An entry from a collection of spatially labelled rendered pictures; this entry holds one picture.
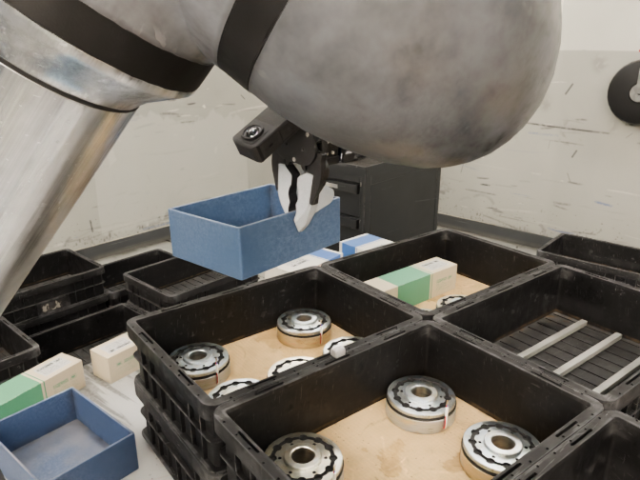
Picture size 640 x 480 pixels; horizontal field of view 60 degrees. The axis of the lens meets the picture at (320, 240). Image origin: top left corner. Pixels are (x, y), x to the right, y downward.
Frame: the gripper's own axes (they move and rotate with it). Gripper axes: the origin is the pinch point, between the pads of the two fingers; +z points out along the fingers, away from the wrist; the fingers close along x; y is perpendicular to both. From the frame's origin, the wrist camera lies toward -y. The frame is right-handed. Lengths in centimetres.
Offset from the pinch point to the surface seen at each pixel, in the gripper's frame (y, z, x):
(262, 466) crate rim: -19.6, 17.7, -17.0
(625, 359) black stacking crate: 49, 25, -36
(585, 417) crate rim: 12.3, 14.9, -39.2
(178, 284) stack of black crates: 56, 77, 112
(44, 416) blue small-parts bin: -24, 43, 34
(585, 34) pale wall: 325, -21, 79
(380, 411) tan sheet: 7.5, 28.0, -13.9
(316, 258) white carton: 55, 39, 43
